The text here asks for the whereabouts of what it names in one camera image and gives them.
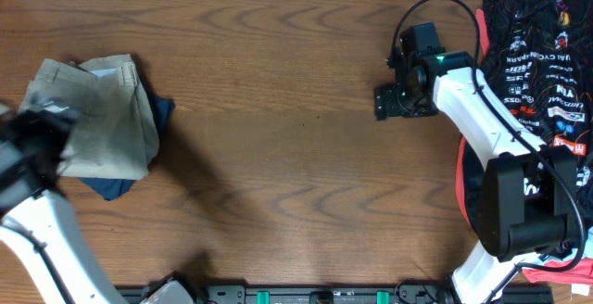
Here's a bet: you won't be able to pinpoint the black printed cycling jersey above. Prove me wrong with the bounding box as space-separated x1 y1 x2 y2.
481 0 592 230

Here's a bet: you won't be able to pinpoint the black cable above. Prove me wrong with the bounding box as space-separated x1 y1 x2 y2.
391 0 589 304
0 220 78 304

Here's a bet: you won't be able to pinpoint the folded navy blue shorts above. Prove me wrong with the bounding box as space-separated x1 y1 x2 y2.
80 93 175 201

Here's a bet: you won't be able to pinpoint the left black cable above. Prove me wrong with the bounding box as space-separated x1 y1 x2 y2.
0 220 78 304

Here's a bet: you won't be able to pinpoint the red garment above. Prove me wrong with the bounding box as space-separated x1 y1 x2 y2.
455 8 593 286

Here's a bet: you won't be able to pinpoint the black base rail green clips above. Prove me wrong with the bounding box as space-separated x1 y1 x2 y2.
115 273 555 304

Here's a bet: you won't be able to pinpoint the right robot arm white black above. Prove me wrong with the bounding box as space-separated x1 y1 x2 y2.
374 46 587 303

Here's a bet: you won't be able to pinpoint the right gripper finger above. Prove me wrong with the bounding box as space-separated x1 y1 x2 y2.
374 103 398 120
373 83 397 102

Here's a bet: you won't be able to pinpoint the right black cable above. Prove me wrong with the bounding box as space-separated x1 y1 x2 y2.
391 0 589 304

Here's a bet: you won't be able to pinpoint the khaki beige shorts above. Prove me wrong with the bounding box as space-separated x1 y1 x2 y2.
19 54 159 180

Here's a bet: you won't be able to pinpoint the light blue garment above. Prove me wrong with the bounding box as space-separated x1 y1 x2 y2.
534 228 592 265

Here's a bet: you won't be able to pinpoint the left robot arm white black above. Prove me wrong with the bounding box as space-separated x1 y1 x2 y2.
1 110 126 303

